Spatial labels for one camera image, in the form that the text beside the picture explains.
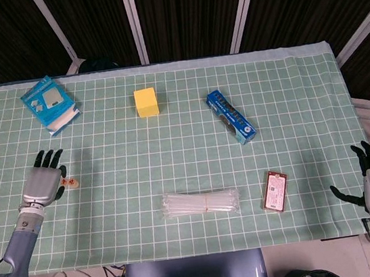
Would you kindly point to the yellow sponge cube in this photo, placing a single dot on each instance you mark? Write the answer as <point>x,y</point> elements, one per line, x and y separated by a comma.
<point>147,102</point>

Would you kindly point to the red playing card box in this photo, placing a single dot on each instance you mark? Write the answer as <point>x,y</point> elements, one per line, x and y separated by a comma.
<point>274,191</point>

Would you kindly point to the white partition frame post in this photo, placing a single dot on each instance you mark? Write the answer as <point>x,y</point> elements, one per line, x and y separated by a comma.
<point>55,31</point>
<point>243,9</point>
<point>134,22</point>
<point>362,31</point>

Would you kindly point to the blue cookie box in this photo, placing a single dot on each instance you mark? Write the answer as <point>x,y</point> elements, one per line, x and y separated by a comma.
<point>231,117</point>

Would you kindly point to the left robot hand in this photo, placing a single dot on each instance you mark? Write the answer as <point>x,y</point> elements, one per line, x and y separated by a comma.
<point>41,184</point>

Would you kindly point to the green checked tablecloth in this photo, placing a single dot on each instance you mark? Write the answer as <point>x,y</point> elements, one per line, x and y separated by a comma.
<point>172,147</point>

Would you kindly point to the black office chair back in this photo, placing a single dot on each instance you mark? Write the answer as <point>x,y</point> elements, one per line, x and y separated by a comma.
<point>98,64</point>

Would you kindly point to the blue kitchen scale box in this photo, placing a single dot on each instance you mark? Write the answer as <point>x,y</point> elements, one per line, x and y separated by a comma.
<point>46,98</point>

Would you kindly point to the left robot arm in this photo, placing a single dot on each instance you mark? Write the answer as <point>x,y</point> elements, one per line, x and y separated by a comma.
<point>20,245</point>

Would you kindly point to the clear wrapped straw bundle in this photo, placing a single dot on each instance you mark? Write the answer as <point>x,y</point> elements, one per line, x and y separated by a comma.
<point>187,204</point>

